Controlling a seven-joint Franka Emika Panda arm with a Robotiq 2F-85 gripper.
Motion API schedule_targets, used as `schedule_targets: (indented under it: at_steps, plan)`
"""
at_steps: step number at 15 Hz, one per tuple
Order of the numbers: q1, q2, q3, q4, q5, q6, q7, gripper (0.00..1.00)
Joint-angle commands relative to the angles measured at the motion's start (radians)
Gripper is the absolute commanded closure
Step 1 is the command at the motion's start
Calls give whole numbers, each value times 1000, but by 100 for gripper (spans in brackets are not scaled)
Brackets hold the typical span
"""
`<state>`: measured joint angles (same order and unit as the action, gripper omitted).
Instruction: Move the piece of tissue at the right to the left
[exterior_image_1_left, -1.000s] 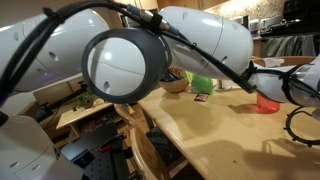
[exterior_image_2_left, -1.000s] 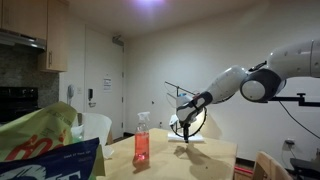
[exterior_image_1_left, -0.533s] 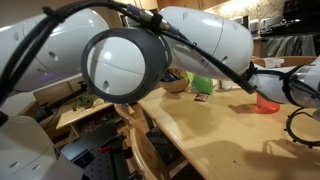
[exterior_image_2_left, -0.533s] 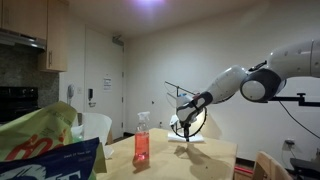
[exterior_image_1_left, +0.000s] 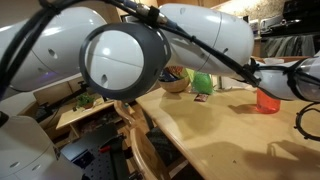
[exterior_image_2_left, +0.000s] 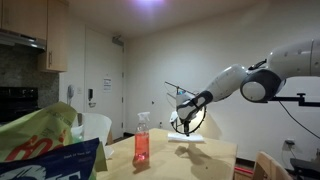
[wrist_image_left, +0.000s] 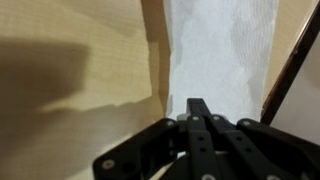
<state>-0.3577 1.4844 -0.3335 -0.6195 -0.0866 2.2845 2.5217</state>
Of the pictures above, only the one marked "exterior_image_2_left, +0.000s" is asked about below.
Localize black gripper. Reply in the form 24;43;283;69
182;117;192;137

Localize white paper tissue sheet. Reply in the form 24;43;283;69
167;132;205;144

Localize spray bottle with red liquid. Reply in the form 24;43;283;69
132;111;152;170

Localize white upright paper towel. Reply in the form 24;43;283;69
81;111;113;147

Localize white paper door sign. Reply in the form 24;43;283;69
102;76;113;92

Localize clear bag of green contents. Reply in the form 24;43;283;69
71;123;85;144

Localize white door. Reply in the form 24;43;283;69
84;26;125;140

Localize gray door closer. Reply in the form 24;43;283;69
111;33;125;47

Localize dark blue chip bag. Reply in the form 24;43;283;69
0;136;102;180

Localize green chip bag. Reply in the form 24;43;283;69
0;101;80;163

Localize black kitchen stove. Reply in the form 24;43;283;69
0;86;40;123

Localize silver range hood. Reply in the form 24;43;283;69
0;28;48;51

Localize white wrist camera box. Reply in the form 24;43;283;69
168;110;180;124

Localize thin wire rack stand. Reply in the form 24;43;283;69
163;79;198;134

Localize white wall outlet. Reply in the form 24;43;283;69
284;137;297;148

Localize black hanging power cable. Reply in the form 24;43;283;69
277;99;320;140

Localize black articulated camera boom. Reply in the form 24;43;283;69
269;92;320;108

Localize white wall phone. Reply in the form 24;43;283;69
66;83;77;106

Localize wooden wall cabinet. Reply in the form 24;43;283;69
0;0;50;41
37;0;70;74

